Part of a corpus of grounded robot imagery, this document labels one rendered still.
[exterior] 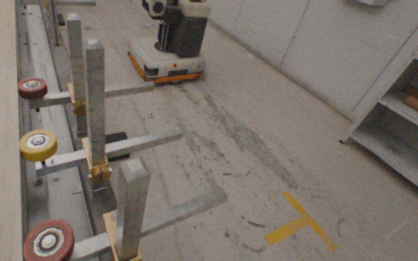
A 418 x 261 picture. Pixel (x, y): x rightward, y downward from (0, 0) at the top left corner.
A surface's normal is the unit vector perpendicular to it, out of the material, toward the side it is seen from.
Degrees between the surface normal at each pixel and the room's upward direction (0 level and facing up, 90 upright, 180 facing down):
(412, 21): 90
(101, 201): 0
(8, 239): 0
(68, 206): 0
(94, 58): 90
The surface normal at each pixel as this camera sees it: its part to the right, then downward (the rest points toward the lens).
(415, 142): -0.88, 0.15
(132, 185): 0.44, 0.59
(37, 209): 0.16, -0.79
